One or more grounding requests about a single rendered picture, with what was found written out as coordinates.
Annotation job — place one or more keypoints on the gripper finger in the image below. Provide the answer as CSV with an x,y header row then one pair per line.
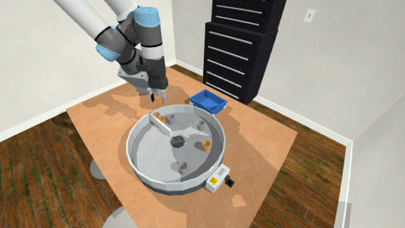
x,y
164,96
151,94

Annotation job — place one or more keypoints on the grey metal sleeve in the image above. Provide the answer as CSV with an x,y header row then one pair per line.
x,y
171,119
201,125
183,164

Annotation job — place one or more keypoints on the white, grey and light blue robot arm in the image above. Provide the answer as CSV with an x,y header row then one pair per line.
x,y
120,41

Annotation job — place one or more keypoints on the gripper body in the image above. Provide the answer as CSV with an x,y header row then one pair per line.
x,y
153,64

